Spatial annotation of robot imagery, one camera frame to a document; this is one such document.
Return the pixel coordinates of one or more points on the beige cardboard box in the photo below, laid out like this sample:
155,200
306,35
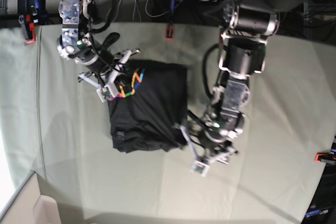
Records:
29,205

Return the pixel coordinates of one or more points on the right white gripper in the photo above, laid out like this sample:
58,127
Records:
107,72

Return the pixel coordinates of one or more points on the black t-shirt with colourful print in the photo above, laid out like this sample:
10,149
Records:
149,119

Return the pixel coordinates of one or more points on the red black clamp centre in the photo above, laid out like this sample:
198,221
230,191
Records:
170,27

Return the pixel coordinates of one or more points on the red black clamp right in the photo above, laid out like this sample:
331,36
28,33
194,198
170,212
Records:
326,157

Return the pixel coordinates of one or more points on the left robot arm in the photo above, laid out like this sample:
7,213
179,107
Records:
244,30

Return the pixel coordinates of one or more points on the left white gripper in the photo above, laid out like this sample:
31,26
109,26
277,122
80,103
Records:
208,145

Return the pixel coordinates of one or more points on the light green table cloth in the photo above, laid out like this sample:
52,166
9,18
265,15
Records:
58,127

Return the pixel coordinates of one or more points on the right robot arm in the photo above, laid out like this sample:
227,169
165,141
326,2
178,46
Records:
77,33

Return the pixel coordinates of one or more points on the red black clamp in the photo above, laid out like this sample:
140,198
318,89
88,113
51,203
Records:
170,27
326,157
30,14

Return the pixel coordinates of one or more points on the red black clamp left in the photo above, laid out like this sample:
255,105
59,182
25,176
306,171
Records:
30,14

